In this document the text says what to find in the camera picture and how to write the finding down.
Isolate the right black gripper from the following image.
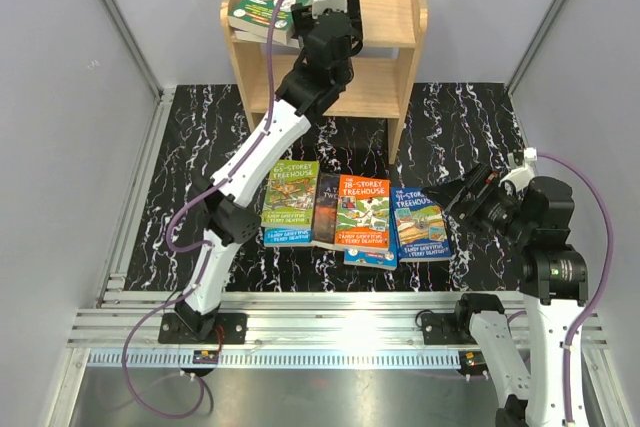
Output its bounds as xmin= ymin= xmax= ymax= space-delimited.
xmin=421 ymin=161 xmax=534 ymax=245

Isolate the blue 91-Storey Treehouse book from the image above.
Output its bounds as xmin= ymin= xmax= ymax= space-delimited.
xmin=390 ymin=187 xmax=452 ymax=263

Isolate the green back-cover Treehouse book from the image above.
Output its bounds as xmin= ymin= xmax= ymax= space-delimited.
xmin=228 ymin=0 xmax=310 ymax=44

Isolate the blue back-cover Treehouse book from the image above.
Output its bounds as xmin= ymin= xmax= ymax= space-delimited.
xmin=344 ymin=249 xmax=398 ymax=271

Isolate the purple 52-Storey Treehouse book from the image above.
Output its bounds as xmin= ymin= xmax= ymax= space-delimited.
xmin=234 ymin=30 xmax=299 ymax=48

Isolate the orange 78-Storey Treehouse book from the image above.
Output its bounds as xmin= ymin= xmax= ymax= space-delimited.
xmin=334 ymin=174 xmax=390 ymax=252

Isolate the green 65-Storey Treehouse book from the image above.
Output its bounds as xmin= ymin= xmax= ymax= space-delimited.
xmin=261 ymin=160 xmax=320 ymax=230

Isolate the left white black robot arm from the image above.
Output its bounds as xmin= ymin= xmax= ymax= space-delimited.
xmin=174 ymin=0 xmax=363 ymax=344

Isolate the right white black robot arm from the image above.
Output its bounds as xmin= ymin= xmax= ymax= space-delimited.
xmin=422 ymin=164 xmax=588 ymax=426

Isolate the wooden two-tier shelf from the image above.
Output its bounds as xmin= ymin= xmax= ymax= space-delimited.
xmin=220 ymin=0 xmax=428 ymax=161

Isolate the dark Tale of Two Cities book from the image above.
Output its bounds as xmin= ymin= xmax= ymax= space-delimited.
xmin=311 ymin=172 xmax=340 ymax=249

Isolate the light blue Treehouse book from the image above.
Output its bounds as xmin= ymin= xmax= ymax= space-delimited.
xmin=263 ymin=228 xmax=312 ymax=248

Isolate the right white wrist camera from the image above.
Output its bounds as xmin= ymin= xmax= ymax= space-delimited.
xmin=499 ymin=147 xmax=537 ymax=196

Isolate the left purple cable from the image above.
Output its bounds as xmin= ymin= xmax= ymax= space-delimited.
xmin=120 ymin=0 xmax=311 ymax=421

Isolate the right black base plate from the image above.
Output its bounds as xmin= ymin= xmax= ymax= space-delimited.
xmin=414 ymin=309 xmax=478 ymax=347

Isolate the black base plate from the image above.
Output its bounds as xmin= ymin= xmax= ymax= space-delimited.
xmin=158 ymin=312 xmax=248 ymax=345
xmin=414 ymin=309 xmax=478 ymax=347

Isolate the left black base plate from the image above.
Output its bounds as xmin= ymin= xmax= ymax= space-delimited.
xmin=158 ymin=312 xmax=248 ymax=345

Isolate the slotted cable duct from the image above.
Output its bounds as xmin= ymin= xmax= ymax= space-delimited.
xmin=88 ymin=348 xmax=485 ymax=370

